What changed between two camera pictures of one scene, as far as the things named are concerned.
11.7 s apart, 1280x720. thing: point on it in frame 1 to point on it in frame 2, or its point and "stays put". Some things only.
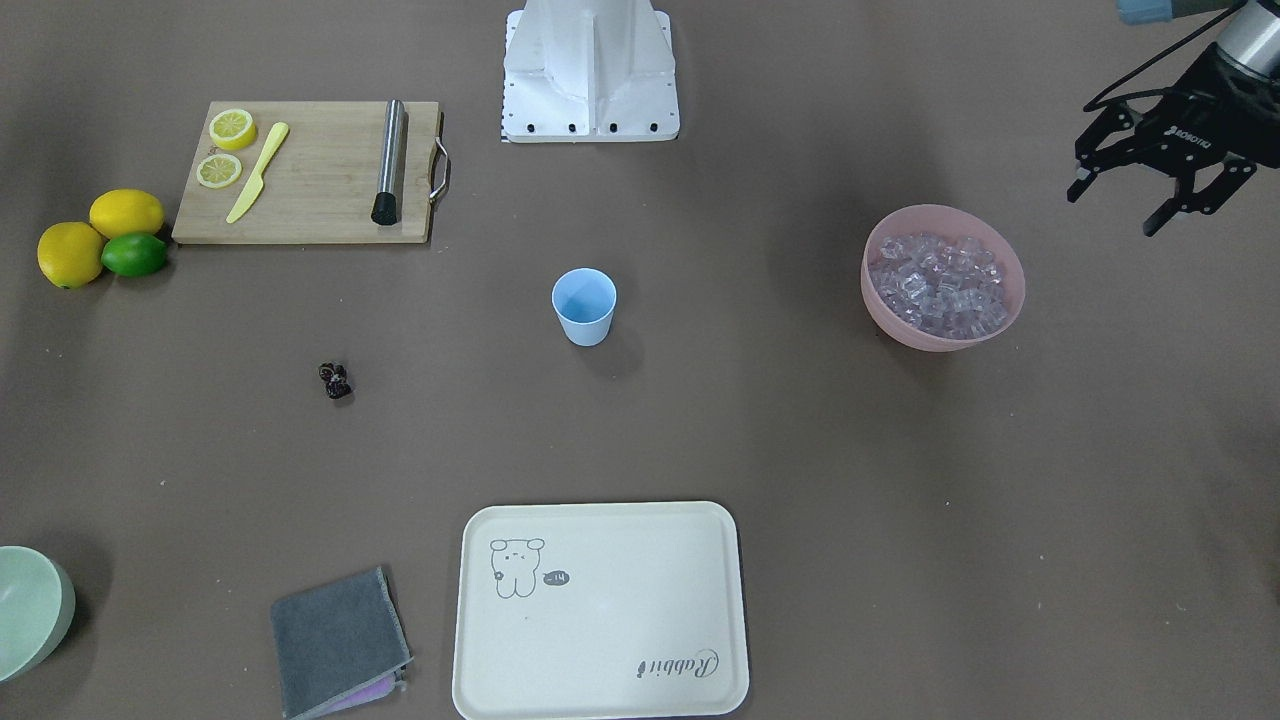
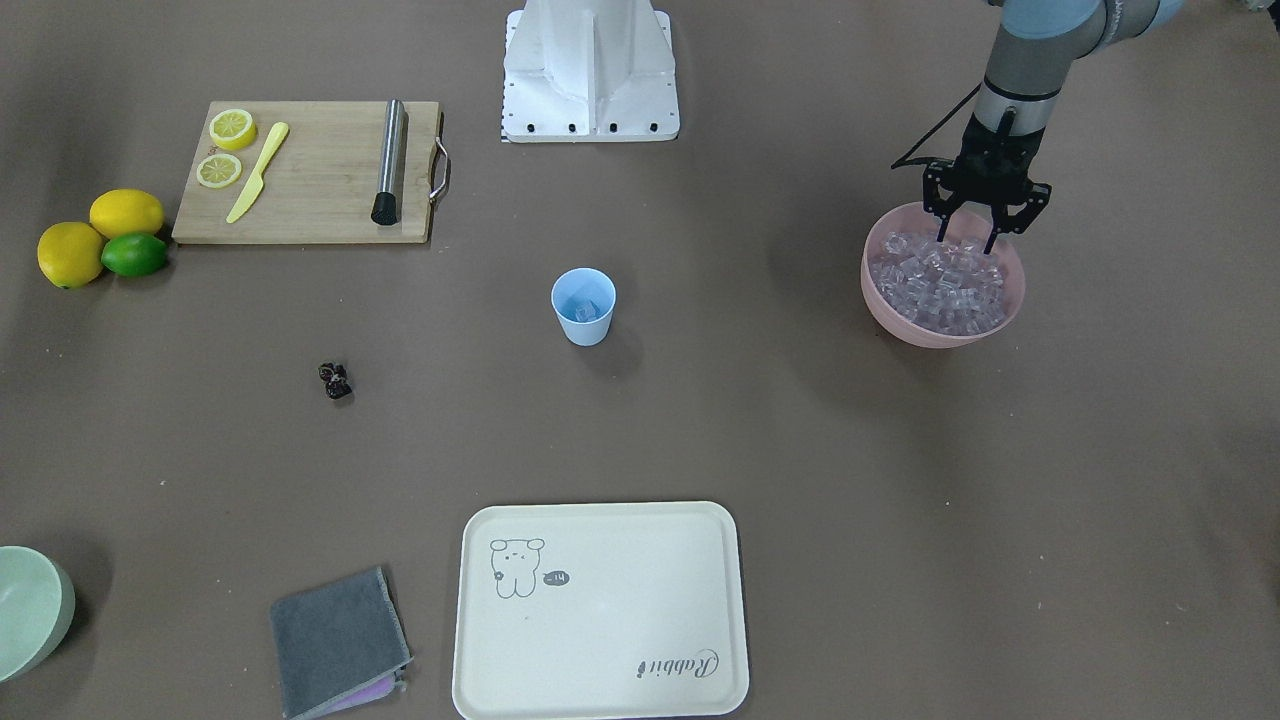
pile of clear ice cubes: (946, 286) stays put
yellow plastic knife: (256, 182) stays put
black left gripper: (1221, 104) to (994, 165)
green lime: (134, 254) stays put
